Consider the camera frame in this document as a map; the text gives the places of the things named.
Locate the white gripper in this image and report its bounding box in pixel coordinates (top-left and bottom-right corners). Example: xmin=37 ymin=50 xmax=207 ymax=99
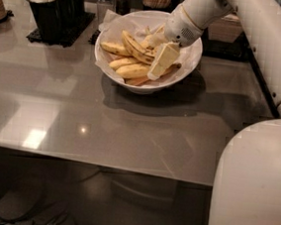
xmin=147 ymin=4 xmax=203 ymax=81

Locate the curved yellow banana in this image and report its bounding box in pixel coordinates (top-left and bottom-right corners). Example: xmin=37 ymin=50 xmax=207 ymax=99
xmin=121 ymin=30 xmax=155 ymax=64

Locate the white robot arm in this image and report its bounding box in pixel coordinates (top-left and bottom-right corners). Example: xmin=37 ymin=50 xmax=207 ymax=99
xmin=165 ymin=0 xmax=281 ymax=225

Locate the back yellow banana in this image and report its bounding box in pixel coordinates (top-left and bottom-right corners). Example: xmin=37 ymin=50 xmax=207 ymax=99
xmin=140 ymin=25 xmax=164 ymax=50

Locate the white ceramic bowl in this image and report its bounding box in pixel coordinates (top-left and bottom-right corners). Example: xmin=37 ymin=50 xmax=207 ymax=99
xmin=90 ymin=4 xmax=208 ymax=101

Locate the lower front yellow banana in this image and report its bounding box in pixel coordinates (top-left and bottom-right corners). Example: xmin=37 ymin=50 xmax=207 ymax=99
xmin=116 ymin=62 xmax=149 ymax=79

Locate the brownish bottom banana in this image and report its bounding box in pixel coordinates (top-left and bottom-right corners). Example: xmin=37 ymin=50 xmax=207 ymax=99
xmin=126 ymin=63 xmax=182 ymax=86

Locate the left small yellow banana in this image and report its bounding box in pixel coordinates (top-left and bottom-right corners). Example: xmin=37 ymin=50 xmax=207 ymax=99
xmin=100 ymin=42 xmax=130 ymax=56

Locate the small yellow banana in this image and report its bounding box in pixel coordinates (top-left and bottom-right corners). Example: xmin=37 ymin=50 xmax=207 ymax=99
xmin=108 ymin=56 xmax=139 ymax=70
xmin=100 ymin=42 xmax=130 ymax=56

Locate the small middle yellow banana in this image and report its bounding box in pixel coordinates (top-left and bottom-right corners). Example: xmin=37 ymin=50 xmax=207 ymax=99
xmin=108 ymin=56 xmax=139 ymax=70

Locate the black napkin dispenser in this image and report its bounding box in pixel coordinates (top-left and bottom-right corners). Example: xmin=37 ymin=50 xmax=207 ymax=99
xmin=201 ymin=15 xmax=249 ymax=61

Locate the black rubber mat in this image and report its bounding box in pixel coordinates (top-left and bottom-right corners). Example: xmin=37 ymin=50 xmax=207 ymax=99
xmin=27 ymin=12 xmax=95 ymax=48

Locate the rear black cutlery holder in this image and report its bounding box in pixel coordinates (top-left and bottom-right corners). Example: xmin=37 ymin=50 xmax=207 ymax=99
xmin=58 ymin=0 xmax=85 ymax=28

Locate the black cutlery holder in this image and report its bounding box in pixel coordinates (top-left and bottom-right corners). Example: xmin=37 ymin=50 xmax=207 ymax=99
xmin=58 ymin=0 xmax=85 ymax=28
xmin=26 ymin=0 xmax=62 ymax=43

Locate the front black cutlery holder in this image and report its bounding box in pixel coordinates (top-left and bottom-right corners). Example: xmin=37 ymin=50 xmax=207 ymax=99
xmin=26 ymin=0 xmax=62 ymax=43

